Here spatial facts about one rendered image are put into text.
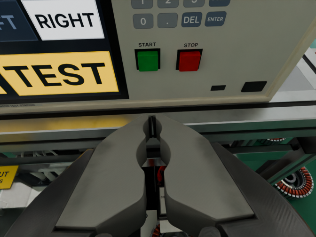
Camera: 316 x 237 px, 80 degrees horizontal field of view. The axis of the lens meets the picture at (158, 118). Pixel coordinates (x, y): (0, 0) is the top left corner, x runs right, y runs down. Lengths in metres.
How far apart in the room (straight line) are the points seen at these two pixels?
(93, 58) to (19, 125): 0.12
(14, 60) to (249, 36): 0.21
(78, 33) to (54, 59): 0.04
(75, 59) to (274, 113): 0.22
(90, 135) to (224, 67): 0.16
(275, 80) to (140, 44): 0.15
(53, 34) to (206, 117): 0.17
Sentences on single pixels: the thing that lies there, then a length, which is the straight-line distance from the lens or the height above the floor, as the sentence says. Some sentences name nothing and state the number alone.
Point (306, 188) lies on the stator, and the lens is 0.65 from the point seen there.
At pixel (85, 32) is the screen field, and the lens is 0.17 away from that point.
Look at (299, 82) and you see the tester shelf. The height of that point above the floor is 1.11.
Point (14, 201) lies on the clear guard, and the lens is 0.28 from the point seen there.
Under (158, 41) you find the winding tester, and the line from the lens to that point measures 0.17.
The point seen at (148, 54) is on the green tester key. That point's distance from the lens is 0.17.
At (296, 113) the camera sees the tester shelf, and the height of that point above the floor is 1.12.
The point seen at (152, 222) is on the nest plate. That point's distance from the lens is 0.51.
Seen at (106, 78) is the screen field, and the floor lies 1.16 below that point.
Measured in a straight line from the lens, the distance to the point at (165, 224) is 0.46.
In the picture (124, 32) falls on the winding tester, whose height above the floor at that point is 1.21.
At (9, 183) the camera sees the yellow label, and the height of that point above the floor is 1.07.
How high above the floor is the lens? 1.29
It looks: 54 degrees down
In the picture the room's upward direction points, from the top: straight up
